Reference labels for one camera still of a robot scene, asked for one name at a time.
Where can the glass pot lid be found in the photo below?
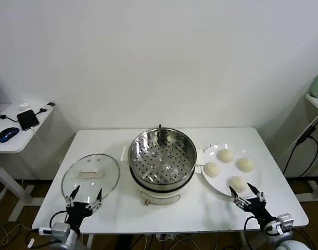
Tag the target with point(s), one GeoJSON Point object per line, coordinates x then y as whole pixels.
{"type": "Point", "coordinates": [104, 166]}

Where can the white table leg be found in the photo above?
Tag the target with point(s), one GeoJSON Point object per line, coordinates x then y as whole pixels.
{"type": "Point", "coordinates": [90, 240]}
{"type": "Point", "coordinates": [243, 238]}

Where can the white steamed baozi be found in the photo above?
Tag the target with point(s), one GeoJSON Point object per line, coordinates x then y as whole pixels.
{"type": "Point", "coordinates": [245, 164]}
{"type": "Point", "coordinates": [212, 169]}
{"type": "Point", "coordinates": [237, 183]}
{"type": "Point", "coordinates": [225, 156]}

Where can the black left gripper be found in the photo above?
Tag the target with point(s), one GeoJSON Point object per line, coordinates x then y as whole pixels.
{"type": "Point", "coordinates": [76, 212]}

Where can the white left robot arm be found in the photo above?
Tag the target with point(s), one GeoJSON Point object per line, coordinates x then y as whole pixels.
{"type": "Point", "coordinates": [73, 240]}

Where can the white power strip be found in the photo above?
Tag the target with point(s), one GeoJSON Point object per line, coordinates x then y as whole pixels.
{"type": "Point", "coordinates": [165, 236]}

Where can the white earbuds case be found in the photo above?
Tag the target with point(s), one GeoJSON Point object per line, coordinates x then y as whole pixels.
{"type": "Point", "coordinates": [23, 105]}

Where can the white electric cooking pot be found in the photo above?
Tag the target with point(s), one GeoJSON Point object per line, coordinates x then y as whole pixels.
{"type": "Point", "coordinates": [161, 196]}

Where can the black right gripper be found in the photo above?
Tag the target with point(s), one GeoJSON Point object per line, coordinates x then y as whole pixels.
{"type": "Point", "coordinates": [257, 209]}

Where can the white round plate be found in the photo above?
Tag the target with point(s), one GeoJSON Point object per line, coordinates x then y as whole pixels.
{"type": "Point", "coordinates": [223, 180]}

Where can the black smartphone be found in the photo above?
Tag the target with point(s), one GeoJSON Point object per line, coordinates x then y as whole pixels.
{"type": "Point", "coordinates": [28, 119]}

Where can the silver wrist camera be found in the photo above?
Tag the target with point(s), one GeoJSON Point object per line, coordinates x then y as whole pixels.
{"type": "Point", "coordinates": [286, 220]}
{"type": "Point", "coordinates": [60, 230]}

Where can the black usb adapter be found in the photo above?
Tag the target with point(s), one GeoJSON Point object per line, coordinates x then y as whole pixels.
{"type": "Point", "coordinates": [50, 104]}

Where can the white side desk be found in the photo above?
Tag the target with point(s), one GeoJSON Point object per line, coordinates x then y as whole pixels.
{"type": "Point", "coordinates": [316, 101]}
{"type": "Point", "coordinates": [13, 145]}

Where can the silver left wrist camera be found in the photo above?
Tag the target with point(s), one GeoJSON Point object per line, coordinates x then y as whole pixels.
{"type": "Point", "coordinates": [60, 230]}

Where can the blue computer mouse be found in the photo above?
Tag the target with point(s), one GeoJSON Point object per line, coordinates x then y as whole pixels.
{"type": "Point", "coordinates": [7, 134]}

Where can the stainless steel steamer basket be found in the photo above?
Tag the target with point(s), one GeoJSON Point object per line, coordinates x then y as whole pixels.
{"type": "Point", "coordinates": [148, 161]}

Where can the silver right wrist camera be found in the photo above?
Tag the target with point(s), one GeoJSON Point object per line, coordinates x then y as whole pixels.
{"type": "Point", "coordinates": [286, 220]}

